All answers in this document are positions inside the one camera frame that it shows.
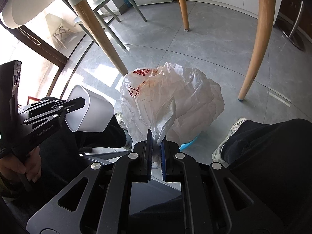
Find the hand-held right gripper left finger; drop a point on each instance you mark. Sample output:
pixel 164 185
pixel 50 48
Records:
pixel 147 160

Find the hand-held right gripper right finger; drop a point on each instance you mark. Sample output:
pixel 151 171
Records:
pixel 162 162

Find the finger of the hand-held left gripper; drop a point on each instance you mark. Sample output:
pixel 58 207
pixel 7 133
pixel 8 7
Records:
pixel 43 121
pixel 73 103

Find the white plastic container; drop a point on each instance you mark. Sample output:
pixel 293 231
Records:
pixel 95 113

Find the blue bin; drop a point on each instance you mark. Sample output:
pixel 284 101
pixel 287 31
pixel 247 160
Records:
pixel 189 145

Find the white plastic bag red print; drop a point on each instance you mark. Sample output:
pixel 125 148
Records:
pixel 170 97

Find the person's left hand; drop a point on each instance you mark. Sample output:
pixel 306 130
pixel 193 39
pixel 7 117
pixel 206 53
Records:
pixel 12 167

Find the person's left leg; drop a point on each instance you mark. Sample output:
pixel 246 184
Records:
pixel 73 156

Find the person's leg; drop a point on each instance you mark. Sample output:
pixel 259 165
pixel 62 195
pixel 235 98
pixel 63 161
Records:
pixel 73 156
pixel 273 156

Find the white sneaker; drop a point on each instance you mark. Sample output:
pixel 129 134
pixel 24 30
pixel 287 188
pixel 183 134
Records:
pixel 121 121
pixel 226 139

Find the wooden table leg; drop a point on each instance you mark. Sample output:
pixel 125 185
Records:
pixel 102 39
pixel 182 4
pixel 259 41

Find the white chair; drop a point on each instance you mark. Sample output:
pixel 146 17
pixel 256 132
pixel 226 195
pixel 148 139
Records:
pixel 52 20

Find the person's right leg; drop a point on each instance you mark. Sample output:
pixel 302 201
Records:
pixel 273 156

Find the chrome metal frame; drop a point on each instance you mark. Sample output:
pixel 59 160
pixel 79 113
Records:
pixel 293 29

